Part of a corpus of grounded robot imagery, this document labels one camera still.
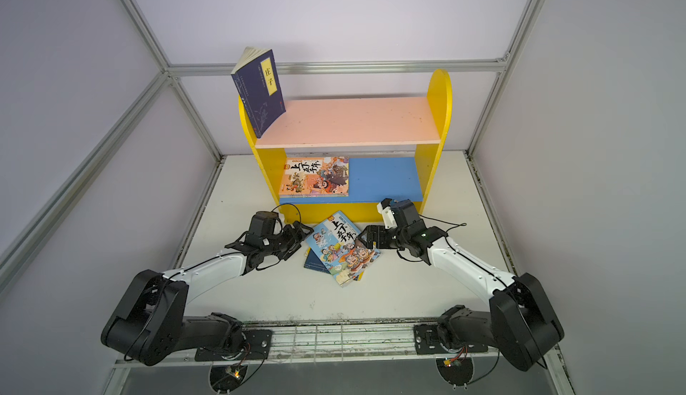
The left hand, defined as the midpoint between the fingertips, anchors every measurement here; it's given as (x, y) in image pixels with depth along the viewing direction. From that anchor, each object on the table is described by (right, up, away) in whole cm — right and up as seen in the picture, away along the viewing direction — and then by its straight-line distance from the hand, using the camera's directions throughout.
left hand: (306, 229), depth 89 cm
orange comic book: (+2, +17, +4) cm, 18 cm away
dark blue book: (+3, -11, -1) cm, 11 cm away
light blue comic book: (+9, -4, +3) cm, 10 cm away
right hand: (+21, 0, -6) cm, 22 cm away
